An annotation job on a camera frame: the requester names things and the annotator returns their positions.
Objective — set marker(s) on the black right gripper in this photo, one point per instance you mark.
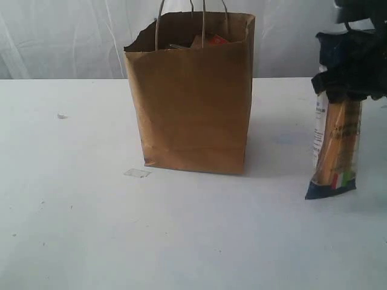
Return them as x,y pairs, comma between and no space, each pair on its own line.
354,61

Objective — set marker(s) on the spaghetti packet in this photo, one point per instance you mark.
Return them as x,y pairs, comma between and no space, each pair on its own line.
337,129

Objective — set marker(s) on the brown pouch with orange label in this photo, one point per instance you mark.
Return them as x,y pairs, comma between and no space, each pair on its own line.
209,40

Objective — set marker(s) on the brown paper bag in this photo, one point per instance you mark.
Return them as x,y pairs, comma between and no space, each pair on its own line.
193,104

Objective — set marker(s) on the clear tape patch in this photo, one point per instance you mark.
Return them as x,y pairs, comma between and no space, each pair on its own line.
136,173

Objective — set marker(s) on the small white paper scrap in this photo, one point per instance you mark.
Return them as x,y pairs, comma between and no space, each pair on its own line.
61,116

